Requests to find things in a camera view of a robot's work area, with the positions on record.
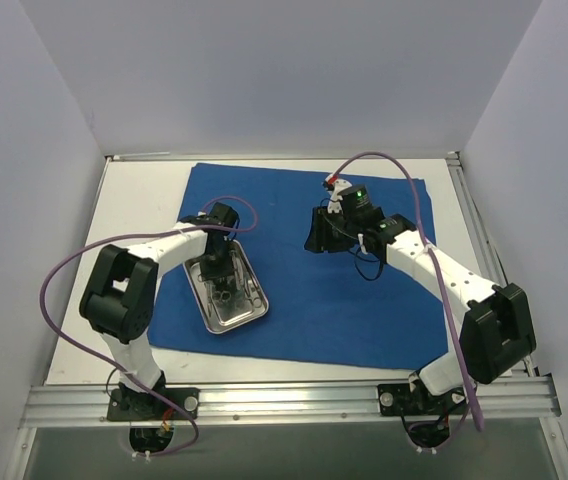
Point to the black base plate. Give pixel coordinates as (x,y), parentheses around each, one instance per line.
(413,399)
(130,406)

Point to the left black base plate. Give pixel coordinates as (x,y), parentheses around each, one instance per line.
(130,406)

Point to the aluminium front rail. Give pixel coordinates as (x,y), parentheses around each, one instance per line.
(517,397)

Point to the blue surgical cloth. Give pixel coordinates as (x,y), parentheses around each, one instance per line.
(323,308)

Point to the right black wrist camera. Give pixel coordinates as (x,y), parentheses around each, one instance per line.
(351,203)

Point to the steel forceps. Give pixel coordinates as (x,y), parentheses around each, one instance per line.
(222,297)

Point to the aluminium right side rail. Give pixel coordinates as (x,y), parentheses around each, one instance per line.
(490,265)

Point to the steel surgical scissors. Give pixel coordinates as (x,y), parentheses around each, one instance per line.
(208,300)

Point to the steel instrument tray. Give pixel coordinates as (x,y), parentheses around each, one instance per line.
(237,312)

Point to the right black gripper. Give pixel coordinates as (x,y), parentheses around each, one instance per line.
(322,232)

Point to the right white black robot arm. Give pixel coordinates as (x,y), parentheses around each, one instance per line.
(492,326)

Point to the aluminium rail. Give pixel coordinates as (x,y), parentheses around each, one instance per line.
(490,265)
(517,397)

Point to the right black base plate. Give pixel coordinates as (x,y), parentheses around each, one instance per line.
(413,399)

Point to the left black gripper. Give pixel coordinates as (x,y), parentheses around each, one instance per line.
(218,269)

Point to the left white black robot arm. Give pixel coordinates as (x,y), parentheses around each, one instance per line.
(120,295)

